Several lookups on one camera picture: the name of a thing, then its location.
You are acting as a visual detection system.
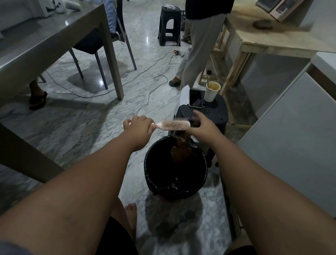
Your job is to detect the black plastic step stool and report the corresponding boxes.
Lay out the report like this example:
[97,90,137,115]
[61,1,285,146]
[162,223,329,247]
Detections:
[158,6,182,47]

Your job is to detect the person's left forearm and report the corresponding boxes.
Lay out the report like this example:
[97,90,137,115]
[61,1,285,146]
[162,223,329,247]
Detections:
[0,135,148,255]

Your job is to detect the white cabinet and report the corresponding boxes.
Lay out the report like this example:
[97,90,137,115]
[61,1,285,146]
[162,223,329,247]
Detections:
[237,52,336,218]

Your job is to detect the framed picture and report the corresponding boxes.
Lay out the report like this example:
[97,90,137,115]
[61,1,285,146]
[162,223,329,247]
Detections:
[270,0,307,22]
[256,0,282,13]

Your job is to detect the white paper sheet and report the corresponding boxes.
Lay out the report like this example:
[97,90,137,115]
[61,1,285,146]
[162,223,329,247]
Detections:
[179,85,195,107]

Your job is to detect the person's black shorts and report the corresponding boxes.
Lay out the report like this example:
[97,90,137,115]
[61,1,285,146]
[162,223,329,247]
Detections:
[96,215,139,255]

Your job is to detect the black lined trash bin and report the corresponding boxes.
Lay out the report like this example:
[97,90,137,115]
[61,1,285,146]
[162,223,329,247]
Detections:
[144,135,208,202]

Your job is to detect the black smartphone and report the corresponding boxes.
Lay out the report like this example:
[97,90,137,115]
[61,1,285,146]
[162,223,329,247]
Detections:
[189,89,203,109]

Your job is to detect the person's right forearm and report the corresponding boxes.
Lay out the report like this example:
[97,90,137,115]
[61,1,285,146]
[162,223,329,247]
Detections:
[210,135,336,255]

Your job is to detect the brown hair clump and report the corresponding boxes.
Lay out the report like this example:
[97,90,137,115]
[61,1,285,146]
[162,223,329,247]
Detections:
[171,128,193,164]

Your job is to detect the white paper cup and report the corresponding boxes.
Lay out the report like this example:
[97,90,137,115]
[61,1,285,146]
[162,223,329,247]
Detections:
[204,81,221,103]

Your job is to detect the black woven-top plastic stool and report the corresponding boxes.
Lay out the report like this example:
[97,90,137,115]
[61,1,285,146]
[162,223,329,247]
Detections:
[168,93,228,168]

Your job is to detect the dark chair with metal legs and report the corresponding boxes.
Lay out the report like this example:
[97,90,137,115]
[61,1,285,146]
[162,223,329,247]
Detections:
[39,0,137,90]

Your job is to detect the light blue cushion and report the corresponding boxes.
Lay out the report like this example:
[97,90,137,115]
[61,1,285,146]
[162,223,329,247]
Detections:
[104,0,118,35]

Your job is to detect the person's left hand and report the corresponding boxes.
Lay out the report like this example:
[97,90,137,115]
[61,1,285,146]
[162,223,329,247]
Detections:
[123,115,157,153]

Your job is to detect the white appliance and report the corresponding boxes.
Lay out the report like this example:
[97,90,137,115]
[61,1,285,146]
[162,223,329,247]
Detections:
[37,0,83,17]

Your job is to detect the white floor cable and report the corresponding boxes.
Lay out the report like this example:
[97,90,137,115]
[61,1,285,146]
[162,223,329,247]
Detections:
[46,51,181,116]

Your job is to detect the person's left foot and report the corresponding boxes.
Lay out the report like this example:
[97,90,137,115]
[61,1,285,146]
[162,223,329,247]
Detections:
[125,202,137,241]

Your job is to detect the pink hair brush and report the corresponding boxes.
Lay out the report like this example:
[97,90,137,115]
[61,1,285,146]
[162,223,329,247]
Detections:
[151,117,191,131]

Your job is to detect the raw wooden table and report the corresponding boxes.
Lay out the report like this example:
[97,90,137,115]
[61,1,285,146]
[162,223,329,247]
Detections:
[198,0,336,129]

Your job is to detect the person's right hand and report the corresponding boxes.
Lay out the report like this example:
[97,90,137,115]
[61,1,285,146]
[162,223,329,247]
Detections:
[188,110,225,145]

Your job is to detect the grey metal table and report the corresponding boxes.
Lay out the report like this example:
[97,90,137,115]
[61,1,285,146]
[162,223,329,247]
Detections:
[0,0,124,183]

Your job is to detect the dark stone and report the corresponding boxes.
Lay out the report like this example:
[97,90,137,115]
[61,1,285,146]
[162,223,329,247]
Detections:
[253,19,273,29]

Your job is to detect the person's foot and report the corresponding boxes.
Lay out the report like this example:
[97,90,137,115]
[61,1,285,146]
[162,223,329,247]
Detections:
[125,202,137,241]
[28,80,48,111]

